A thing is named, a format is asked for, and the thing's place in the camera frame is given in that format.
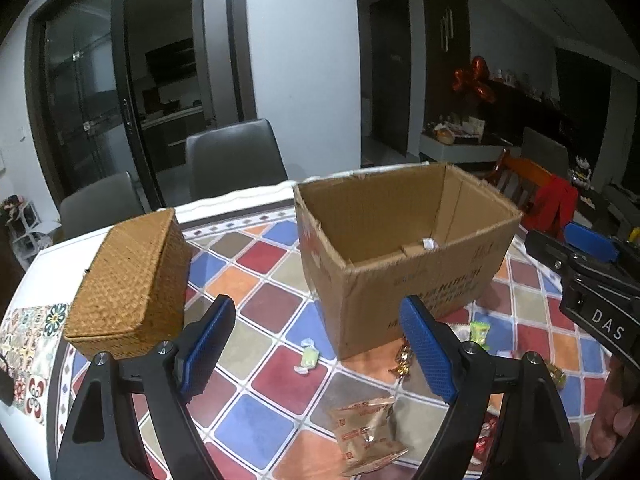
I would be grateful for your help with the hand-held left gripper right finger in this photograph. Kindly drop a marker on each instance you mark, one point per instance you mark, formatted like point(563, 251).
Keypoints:
point(427, 355)

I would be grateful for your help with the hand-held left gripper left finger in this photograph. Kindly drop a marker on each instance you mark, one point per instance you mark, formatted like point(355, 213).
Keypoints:
point(207, 345)

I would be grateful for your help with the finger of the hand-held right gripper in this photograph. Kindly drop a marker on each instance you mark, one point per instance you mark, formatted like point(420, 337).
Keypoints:
point(590, 241)
point(545, 249)

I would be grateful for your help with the gold candy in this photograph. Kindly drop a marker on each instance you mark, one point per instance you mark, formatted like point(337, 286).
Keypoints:
point(402, 360)

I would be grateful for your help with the green snack packet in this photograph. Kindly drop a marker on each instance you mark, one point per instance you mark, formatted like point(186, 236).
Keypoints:
point(480, 332)

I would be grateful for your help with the cardboard box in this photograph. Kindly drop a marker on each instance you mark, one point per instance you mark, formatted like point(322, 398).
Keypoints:
point(400, 285)

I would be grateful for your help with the brown snack packet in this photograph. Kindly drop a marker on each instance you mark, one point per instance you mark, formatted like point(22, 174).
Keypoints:
point(360, 412)
point(372, 452)

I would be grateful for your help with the red white snack packet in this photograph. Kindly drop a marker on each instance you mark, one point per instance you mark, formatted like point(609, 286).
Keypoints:
point(487, 435)

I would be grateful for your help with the green candy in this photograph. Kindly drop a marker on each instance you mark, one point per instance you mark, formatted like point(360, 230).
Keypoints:
point(309, 358)

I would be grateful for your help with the person's right hand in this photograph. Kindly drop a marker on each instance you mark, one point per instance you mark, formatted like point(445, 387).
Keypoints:
point(612, 410)

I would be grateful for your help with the red cloth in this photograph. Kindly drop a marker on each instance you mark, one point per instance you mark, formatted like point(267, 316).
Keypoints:
point(555, 200)

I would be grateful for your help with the toy robot figure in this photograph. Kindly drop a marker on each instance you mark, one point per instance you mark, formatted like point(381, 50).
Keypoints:
point(581, 172)

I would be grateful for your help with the orange wooden chair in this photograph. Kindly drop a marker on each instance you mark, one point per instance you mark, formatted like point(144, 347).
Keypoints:
point(520, 180)

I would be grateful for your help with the yellow wrapped candy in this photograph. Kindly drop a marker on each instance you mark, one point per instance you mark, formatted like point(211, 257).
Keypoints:
point(555, 375)

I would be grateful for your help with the woven wicker basket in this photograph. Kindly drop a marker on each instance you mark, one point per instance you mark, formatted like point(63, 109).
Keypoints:
point(130, 280)

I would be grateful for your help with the grey chair beside sideboard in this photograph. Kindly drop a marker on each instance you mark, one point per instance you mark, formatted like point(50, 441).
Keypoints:
point(545, 147)

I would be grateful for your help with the white low coffee table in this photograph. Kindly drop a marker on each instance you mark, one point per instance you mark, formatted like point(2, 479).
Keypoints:
point(465, 150)

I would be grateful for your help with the dark sideboard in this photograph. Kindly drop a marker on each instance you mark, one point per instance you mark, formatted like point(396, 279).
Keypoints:
point(540, 105)

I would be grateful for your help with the clutter of small items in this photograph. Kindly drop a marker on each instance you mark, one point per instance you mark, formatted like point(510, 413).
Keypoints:
point(452, 131)

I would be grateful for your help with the low grey dining chair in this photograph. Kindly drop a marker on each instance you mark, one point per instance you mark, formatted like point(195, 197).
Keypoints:
point(100, 205)

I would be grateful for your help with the patterned floral placemat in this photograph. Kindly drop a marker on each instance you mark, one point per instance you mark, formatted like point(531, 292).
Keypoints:
point(30, 340)

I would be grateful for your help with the red foil balloon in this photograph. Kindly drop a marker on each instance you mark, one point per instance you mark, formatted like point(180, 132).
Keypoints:
point(472, 80)

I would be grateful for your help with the tall grey dining chair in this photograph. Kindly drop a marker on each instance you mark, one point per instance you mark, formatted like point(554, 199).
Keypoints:
point(230, 155)

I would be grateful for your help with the dark wooden cabinet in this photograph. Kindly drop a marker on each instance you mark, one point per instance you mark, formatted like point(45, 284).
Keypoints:
point(445, 60)

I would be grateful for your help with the white shelf rack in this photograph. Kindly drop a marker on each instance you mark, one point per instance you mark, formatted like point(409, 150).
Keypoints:
point(20, 225)

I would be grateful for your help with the dark interior door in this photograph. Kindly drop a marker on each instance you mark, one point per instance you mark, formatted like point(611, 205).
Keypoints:
point(390, 60)

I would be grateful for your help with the sliding glass door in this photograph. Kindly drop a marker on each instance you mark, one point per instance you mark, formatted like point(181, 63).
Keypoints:
point(80, 85)

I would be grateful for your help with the silver refrigerator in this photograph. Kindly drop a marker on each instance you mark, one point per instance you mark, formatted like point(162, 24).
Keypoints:
point(215, 45)

